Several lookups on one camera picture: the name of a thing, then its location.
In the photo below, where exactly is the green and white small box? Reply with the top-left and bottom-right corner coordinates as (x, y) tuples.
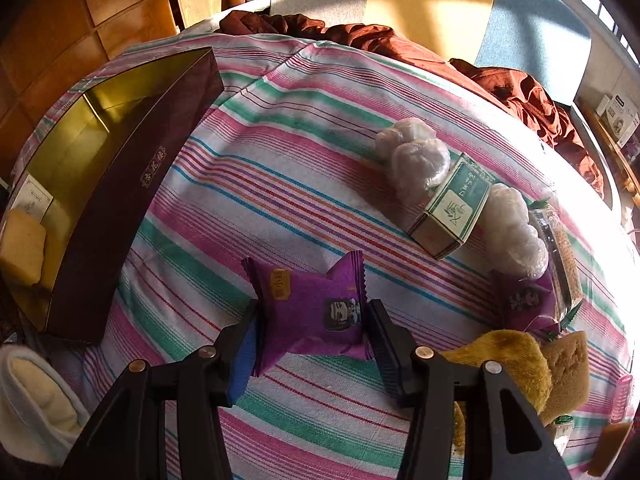
(407, 152), (496, 261)

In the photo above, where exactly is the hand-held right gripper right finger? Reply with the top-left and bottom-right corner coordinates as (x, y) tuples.
(368, 299), (574, 480)

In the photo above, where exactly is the smooth yellow sponge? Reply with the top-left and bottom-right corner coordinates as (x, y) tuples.
(0, 209), (47, 286)

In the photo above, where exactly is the green-edged cracker packet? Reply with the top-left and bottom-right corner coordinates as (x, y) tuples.
(529, 199), (585, 333)

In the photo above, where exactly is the white fleece slipper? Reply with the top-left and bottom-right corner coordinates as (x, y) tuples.
(0, 344), (91, 467)

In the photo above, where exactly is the blue and yellow chair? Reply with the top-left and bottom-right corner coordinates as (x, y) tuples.
(269, 0), (594, 107)

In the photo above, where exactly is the yellow plush cloth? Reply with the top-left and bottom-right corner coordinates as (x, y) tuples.
(440, 329), (553, 453)

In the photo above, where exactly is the purple snack packet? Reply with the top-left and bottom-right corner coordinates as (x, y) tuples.
(241, 250), (373, 377)
(489, 266), (560, 333)

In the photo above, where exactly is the clear packet of white pastries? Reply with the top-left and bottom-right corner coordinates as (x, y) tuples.
(375, 117), (452, 206)
(481, 184), (551, 281)

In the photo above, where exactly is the wooden side table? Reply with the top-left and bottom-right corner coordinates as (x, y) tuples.
(575, 99), (640, 207)

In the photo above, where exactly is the orange-yellow sponge wedge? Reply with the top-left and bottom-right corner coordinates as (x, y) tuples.
(586, 421), (634, 478)

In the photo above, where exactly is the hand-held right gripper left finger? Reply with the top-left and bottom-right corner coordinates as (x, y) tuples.
(57, 300), (261, 480)

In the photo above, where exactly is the small green white packet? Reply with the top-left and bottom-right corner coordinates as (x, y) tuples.
(547, 414), (577, 456)

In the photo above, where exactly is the striped bed sheet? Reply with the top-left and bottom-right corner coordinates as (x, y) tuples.
(10, 32), (636, 480)

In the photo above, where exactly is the rust brown blanket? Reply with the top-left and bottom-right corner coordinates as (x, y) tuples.
(219, 10), (607, 197)

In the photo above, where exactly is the maroon gift box gold inside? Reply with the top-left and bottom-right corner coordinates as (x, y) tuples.
(0, 46), (225, 345)

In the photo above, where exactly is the white paper card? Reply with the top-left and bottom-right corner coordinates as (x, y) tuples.
(11, 174), (54, 222)

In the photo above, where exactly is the white carton box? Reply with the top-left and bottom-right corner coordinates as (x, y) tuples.
(596, 93), (640, 149)

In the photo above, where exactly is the wooden wardrobe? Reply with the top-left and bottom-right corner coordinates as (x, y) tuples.
(0, 0), (251, 181)

